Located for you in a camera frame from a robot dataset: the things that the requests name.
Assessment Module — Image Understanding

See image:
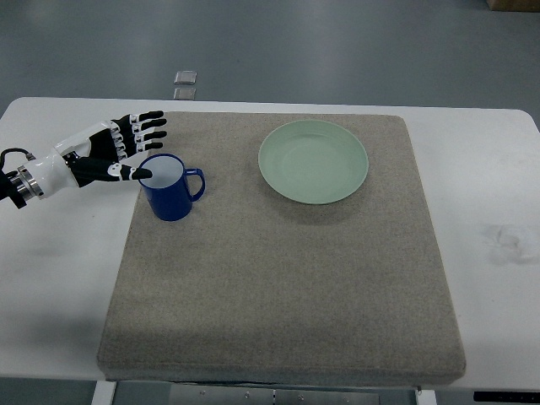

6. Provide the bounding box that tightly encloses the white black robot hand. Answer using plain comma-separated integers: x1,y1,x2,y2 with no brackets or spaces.
11,111,166,201

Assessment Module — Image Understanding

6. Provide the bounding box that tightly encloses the blue cup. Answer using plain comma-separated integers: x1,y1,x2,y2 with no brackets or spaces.
139,154,206,222

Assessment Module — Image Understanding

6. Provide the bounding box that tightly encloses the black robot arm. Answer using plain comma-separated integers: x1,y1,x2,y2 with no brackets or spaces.
1,148,35,209

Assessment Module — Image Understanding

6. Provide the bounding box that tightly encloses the lower floor socket plate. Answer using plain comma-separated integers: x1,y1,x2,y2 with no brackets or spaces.
173,87,196,100

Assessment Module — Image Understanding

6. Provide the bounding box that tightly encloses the floor socket plate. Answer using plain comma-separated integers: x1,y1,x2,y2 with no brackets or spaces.
174,71,197,84
173,87,196,100

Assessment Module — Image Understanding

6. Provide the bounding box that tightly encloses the upper floor socket plate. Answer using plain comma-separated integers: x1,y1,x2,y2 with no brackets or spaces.
174,71,197,84

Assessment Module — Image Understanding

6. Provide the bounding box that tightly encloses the green plate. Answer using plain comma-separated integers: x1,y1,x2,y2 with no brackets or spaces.
258,120,370,205

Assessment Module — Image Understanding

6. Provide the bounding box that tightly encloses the beige felt mat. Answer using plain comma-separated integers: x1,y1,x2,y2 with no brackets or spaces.
97,112,466,386

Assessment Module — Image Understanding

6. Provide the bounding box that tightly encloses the cardboard box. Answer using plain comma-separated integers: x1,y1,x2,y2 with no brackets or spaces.
486,0,540,13

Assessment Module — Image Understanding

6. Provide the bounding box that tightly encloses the black control panel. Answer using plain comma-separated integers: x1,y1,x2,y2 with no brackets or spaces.
473,391,540,404

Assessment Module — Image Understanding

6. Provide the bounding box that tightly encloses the metal table frame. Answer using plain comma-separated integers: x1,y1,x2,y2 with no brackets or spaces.
90,379,438,405

